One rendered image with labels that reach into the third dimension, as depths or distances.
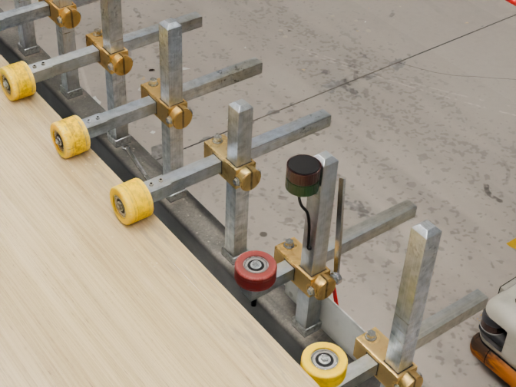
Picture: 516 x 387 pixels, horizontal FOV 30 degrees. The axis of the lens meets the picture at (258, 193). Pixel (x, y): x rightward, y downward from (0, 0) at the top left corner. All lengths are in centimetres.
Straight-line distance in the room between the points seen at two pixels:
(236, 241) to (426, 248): 63
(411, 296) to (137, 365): 47
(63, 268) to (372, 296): 143
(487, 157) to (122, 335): 223
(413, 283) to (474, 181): 197
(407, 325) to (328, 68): 247
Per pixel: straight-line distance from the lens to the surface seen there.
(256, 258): 183
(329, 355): 168
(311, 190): 167
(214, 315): 173
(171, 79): 206
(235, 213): 201
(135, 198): 186
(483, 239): 332
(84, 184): 201
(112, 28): 224
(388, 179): 349
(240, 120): 186
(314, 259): 182
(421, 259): 156
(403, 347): 171
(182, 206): 224
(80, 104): 258
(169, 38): 200
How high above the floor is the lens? 218
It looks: 40 degrees down
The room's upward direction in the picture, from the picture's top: 3 degrees clockwise
